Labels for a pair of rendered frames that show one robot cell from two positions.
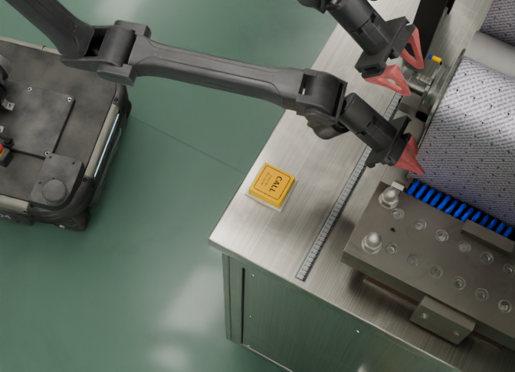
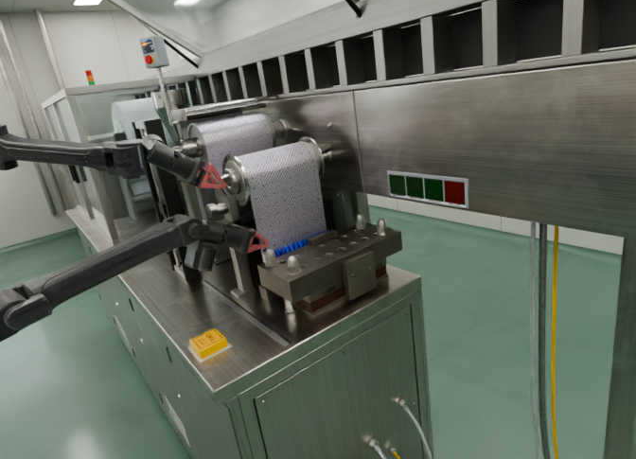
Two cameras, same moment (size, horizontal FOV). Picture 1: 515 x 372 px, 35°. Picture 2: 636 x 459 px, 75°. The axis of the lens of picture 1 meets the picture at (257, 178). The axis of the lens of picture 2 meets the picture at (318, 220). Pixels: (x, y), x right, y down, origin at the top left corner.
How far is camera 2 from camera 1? 114 cm
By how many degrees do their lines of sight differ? 62
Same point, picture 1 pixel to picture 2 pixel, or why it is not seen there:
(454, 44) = not seen: hidden behind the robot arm
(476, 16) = not seen: hidden behind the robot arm
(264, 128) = not seen: outside the picture
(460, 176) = (283, 220)
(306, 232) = (257, 336)
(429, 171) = (270, 237)
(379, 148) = (240, 236)
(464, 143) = (269, 185)
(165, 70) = (71, 280)
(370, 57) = (192, 170)
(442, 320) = (360, 264)
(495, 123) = (271, 158)
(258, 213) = (221, 358)
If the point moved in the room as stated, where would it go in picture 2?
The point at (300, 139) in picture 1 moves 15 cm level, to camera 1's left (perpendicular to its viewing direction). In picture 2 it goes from (192, 327) to (148, 362)
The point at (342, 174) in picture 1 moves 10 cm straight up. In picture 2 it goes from (234, 314) to (226, 282)
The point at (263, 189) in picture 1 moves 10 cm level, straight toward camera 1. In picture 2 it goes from (207, 344) to (240, 352)
